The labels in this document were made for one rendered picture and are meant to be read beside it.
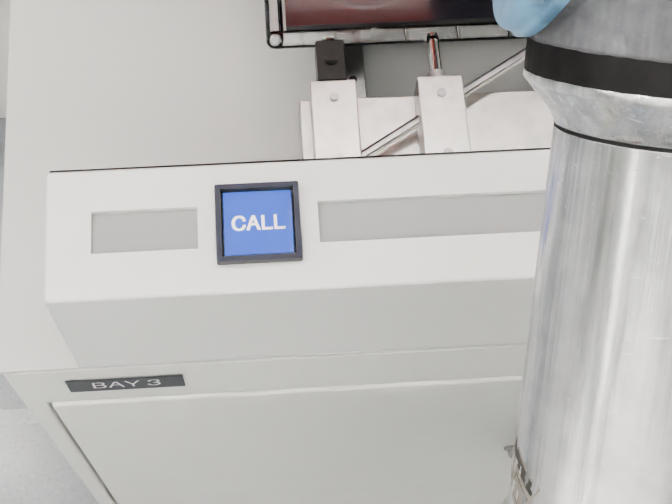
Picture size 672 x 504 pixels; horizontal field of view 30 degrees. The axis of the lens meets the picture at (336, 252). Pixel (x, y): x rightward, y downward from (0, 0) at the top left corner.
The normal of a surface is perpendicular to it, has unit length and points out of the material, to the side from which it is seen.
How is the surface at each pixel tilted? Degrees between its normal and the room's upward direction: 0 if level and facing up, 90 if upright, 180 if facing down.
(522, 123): 0
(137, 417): 90
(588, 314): 51
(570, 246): 61
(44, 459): 0
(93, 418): 90
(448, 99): 0
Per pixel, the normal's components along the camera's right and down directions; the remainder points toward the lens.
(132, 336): 0.07, 0.92
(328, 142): 0.03, -0.38
